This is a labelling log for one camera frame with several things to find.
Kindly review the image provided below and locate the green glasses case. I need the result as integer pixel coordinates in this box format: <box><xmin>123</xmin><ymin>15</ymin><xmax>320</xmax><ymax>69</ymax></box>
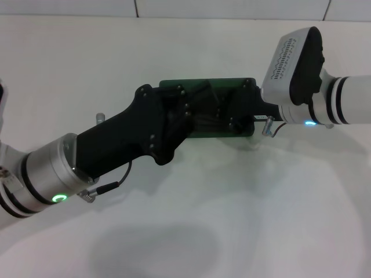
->
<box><xmin>158</xmin><ymin>77</ymin><xmax>257</xmax><ymax>138</ymax></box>

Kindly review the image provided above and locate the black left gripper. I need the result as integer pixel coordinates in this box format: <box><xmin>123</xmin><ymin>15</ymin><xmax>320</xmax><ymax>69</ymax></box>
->
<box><xmin>72</xmin><ymin>82</ymin><xmax>221</xmax><ymax>182</ymax></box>

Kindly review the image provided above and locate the right arm cable with connector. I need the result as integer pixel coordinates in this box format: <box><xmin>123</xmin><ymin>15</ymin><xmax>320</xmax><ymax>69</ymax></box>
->
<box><xmin>261</xmin><ymin>115</ymin><xmax>288</xmax><ymax>137</ymax></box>

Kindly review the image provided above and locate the arm cable with connector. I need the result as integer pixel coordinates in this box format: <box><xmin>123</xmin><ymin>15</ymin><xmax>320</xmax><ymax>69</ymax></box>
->
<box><xmin>261</xmin><ymin>115</ymin><xmax>288</xmax><ymax>137</ymax></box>
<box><xmin>77</xmin><ymin>160</ymin><xmax>134</xmax><ymax>204</ymax></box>

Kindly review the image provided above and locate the left arm cable with connector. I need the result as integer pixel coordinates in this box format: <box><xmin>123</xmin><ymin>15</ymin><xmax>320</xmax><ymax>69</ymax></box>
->
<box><xmin>77</xmin><ymin>160</ymin><xmax>134</xmax><ymax>204</ymax></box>

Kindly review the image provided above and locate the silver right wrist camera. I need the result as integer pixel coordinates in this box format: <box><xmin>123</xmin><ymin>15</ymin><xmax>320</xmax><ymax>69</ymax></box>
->
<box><xmin>260</xmin><ymin>26</ymin><xmax>325</xmax><ymax>107</ymax></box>

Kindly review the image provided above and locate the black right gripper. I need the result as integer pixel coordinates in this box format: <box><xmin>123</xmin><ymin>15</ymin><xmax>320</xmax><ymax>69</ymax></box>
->
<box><xmin>206</xmin><ymin>77</ymin><xmax>287</xmax><ymax>134</ymax></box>

